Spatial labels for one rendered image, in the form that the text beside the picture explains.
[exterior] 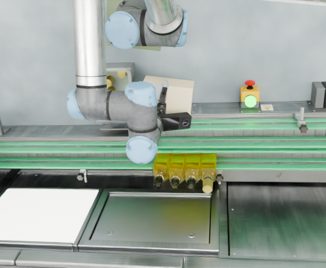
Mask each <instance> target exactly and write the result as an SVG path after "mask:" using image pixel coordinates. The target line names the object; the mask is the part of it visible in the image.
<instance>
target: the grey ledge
mask: <svg viewBox="0 0 326 268"><path fill-rule="evenodd" d="M222 176H223V178H224V179H223V180H222V181H245V182H326V171H281V170H223V171H222Z"/></svg>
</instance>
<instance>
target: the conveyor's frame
mask: <svg viewBox="0 0 326 268"><path fill-rule="evenodd" d="M260 106H261V110H262V113H239V104H238V102H229V103H192V106H191V116H192V119H252V118H274V119H275V118H294V116H292V113H294V112H300V111H301V107H304V118H326V112H312V111H311V109H310V107H309V105H308V103H307V101H288V102H260ZM2 127H3V128H8V127H11V129H10V130H9V131H8V132H7V133H5V134H3V135H2V136H0V141H16V142H17V141H67V142H68V141H102V142H103V141H128V139H129V137H128V129H119V130H101V129H100V128H101V127H102V125H3V126H2Z"/></svg>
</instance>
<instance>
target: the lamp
mask: <svg viewBox="0 0 326 268"><path fill-rule="evenodd" d="M244 102H245V105H246V106H248V107H253V106H255V105H256V98H255V96H253V95H247V96H246V97H245V99H244Z"/></svg>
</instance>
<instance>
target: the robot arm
mask: <svg viewBox="0 0 326 268"><path fill-rule="evenodd" d="M72 11H73V32H74V54H75V75H76V89H73V90H71V91H70V92H69V94H68V96H67V111H68V113H69V115H70V116H71V117H72V118H74V119H84V120H88V121H89V120H105V121H127V125H128V137H129V139H128V142H127V144H126V154H127V156H128V158H129V159H130V160H131V161H132V162H134V163H137V164H147V163H149V162H151V161H152V160H153V158H154V156H155V155H156V153H157V150H158V145H159V142H160V138H161V135H162V132H163V131H172V130H182V129H189V128H190V127H191V119H192V116H191V115H190V114H189V113H188V112H182V113H170V114H166V103H165V101H166V99H167V93H168V87H169V83H168V81H167V80H166V79H165V81H164V83H163V84H158V85H153V84H151V83H149V82H145V81H139V82H131V83H129V84H128V85H126V87H125V91H116V90H107V73H106V36H107V39H108V40H109V42H110V43H111V44H112V45H113V46H114V47H116V48H118V49H130V48H132V47H134V46H159V47H182V46H184V45H185V43H186V35H187V23H188V10H185V9H181V7H180V6H179V4H177V3H176V2H175V0H123V1H122V2H121V3H120V4H119V5H118V7H117V9H116V11H115V13H113V14H112V15H111V16H110V17H109V19H108V20H107V22H106V26H105V0H72ZM157 101H159V102H157Z"/></svg>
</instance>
